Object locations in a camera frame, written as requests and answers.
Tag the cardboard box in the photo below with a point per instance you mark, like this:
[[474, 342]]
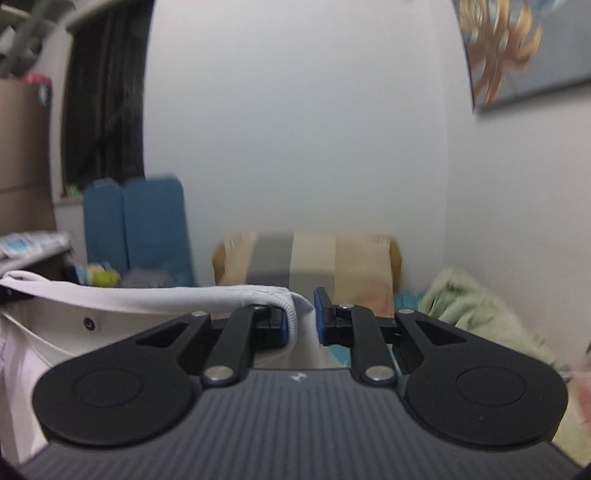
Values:
[[23, 157]]

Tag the plaid pillow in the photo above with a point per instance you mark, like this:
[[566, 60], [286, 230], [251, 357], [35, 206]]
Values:
[[304, 263]]

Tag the framed leaf picture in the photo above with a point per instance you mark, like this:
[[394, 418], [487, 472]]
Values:
[[517, 46]]

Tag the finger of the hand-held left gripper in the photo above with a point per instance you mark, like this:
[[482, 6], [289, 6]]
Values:
[[11, 295]]

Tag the grey metal rack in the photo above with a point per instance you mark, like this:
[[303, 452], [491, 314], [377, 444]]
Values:
[[27, 32]]

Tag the brown cushion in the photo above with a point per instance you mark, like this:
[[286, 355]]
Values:
[[395, 258]]

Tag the papers pile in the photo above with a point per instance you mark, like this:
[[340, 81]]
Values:
[[32, 243]]

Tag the dark curtain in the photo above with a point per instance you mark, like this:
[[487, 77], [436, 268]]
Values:
[[106, 92]]

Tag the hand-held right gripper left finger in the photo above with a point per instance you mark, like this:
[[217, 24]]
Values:
[[279, 330]]

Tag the green printed blanket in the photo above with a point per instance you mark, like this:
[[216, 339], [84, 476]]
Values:
[[475, 314]]

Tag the yellow green ball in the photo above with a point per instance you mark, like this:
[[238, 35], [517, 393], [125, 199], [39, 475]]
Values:
[[106, 277]]

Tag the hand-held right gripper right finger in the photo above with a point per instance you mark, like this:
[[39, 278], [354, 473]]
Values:
[[323, 323]]

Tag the pink lid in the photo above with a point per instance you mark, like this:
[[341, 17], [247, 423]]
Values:
[[38, 78]]

